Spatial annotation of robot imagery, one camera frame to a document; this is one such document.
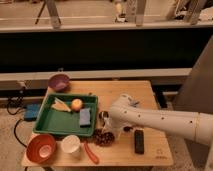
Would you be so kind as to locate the dark grape bunch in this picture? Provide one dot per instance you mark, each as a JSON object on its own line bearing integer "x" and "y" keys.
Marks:
{"x": 103, "y": 138}

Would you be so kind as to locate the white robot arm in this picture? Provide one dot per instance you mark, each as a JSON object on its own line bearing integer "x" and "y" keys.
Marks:
{"x": 194, "y": 126}

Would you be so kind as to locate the purple bowl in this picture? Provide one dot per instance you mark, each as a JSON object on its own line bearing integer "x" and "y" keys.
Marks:
{"x": 59, "y": 82}

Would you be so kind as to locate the orange bowl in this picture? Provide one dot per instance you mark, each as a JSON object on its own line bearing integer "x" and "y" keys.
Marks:
{"x": 41, "y": 148}

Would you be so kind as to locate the metal measuring cup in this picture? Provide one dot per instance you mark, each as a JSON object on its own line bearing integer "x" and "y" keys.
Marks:
{"x": 103, "y": 116}

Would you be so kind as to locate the blue sponge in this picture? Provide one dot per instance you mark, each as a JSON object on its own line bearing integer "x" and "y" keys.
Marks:
{"x": 84, "y": 119}

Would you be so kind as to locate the red yellow apple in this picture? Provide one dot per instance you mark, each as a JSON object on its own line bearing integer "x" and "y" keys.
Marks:
{"x": 76, "y": 104}

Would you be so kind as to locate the yellow banana piece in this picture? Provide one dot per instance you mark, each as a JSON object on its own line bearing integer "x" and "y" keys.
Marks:
{"x": 60, "y": 105}

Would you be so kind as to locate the black remote control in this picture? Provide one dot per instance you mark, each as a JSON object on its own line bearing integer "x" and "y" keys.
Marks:
{"x": 139, "y": 141}

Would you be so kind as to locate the green plastic tray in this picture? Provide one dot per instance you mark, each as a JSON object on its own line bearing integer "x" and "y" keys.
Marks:
{"x": 63, "y": 123}

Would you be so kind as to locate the white cup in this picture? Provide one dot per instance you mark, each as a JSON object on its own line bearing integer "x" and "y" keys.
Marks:
{"x": 71, "y": 144}

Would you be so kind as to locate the blue box on floor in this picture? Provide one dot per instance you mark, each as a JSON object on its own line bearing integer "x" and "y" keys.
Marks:
{"x": 31, "y": 112}

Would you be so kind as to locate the black handle tool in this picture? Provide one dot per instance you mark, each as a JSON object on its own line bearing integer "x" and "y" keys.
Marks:
{"x": 127, "y": 128}

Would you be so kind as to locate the red spatula handle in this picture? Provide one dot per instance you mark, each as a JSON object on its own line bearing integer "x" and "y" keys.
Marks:
{"x": 90, "y": 154}

